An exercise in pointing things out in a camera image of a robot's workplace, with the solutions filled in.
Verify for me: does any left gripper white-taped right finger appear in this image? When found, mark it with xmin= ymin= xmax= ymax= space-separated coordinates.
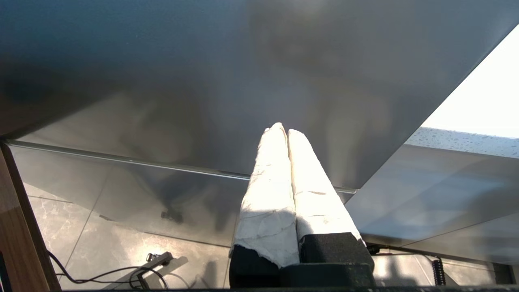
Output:
xmin=288 ymin=129 xmax=375 ymax=265

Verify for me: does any steel base cabinet front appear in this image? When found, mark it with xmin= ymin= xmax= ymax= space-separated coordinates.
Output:
xmin=345 ymin=144 xmax=519 ymax=266

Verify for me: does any wooden furniture panel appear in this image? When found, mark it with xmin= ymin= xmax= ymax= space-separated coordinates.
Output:
xmin=0 ymin=142 xmax=62 ymax=292

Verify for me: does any large stainless steel appliance door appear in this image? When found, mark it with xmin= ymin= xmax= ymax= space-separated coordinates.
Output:
xmin=0 ymin=0 xmax=519 ymax=192

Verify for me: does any tall white cabinet side panel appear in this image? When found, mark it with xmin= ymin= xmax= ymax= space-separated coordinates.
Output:
xmin=421 ymin=24 xmax=519 ymax=139

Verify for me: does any black floor cable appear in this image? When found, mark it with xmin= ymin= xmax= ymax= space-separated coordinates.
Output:
xmin=47 ymin=249 xmax=170 ymax=290

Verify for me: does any black coiled cable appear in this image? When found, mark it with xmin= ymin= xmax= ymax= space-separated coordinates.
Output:
xmin=366 ymin=243 xmax=447 ymax=287

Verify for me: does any small black box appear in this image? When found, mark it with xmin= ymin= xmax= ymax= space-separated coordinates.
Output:
xmin=492 ymin=262 xmax=516 ymax=285

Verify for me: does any metal floor bracket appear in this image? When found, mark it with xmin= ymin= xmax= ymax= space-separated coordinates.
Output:
xmin=136 ymin=251 xmax=174 ymax=289

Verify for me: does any small stainless steel appliance door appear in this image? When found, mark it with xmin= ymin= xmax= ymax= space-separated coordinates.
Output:
xmin=7 ymin=140 xmax=358 ymax=249

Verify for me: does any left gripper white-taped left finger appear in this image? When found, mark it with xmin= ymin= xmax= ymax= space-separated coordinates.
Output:
xmin=229 ymin=122 xmax=301 ymax=289

